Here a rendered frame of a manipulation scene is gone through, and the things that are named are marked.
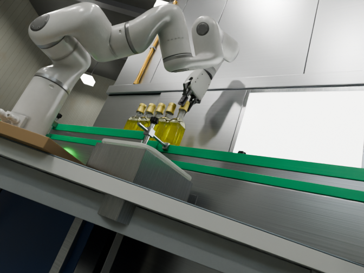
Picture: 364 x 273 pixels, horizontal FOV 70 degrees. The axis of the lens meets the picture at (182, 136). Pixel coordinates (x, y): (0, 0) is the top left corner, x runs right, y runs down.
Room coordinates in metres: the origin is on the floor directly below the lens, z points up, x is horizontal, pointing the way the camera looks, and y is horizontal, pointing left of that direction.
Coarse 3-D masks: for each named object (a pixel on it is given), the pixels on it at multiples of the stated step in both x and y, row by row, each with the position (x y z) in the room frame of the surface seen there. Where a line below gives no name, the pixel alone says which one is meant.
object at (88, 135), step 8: (0, 120) 1.58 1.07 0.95; (56, 128) 1.17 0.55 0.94; (64, 128) 1.13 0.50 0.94; (72, 128) 1.10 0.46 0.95; (80, 128) 1.06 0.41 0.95; (88, 128) 1.03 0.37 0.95; (96, 128) 1.00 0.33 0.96; (104, 128) 0.97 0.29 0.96; (112, 128) 0.94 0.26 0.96; (56, 136) 1.15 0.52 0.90; (64, 136) 1.11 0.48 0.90; (72, 136) 1.08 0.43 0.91; (80, 136) 1.05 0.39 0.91; (88, 136) 1.02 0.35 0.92; (96, 136) 0.99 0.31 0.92; (104, 136) 0.96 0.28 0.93; (112, 136) 0.93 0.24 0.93; (120, 136) 0.90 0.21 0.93; (128, 136) 0.87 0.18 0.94; (136, 136) 0.85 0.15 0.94; (144, 136) 0.83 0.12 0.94; (88, 144) 1.00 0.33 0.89
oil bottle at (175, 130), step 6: (174, 120) 0.91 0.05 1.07; (180, 120) 0.91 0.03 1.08; (168, 126) 0.92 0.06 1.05; (174, 126) 0.91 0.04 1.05; (180, 126) 0.91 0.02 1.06; (168, 132) 0.92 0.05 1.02; (174, 132) 0.90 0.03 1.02; (180, 132) 0.92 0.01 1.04; (162, 138) 0.93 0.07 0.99; (168, 138) 0.91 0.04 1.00; (174, 138) 0.90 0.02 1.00; (180, 138) 0.93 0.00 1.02; (174, 144) 0.91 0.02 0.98
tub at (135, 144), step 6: (114, 144) 0.61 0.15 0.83; (120, 144) 0.60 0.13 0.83; (126, 144) 0.57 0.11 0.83; (132, 144) 0.56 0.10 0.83; (138, 144) 0.55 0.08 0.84; (144, 144) 0.54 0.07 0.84; (150, 150) 0.55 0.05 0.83; (156, 150) 0.55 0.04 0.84; (156, 156) 0.57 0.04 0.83; (162, 156) 0.58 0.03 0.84; (168, 162) 0.60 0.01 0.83; (174, 168) 0.64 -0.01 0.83; (180, 168) 0.64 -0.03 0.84; (186, 174) 0.67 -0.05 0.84
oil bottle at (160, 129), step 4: (160, 120) 0.95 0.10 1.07; (164, 120) 0.94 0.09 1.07; (168, 120) 0.94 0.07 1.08; (160, 124) 0.95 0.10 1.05; (164, 124) 0.93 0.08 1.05; (156, 128) 0.95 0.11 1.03; (160, 128) 0.94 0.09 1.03; (164, 128) 0.94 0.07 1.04; (156, 132) 0.95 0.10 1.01; (160, 132) 0.94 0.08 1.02; (160, 136) 0.93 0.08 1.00; (152, 140) 0.95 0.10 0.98; (156, 140) 0.94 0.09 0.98
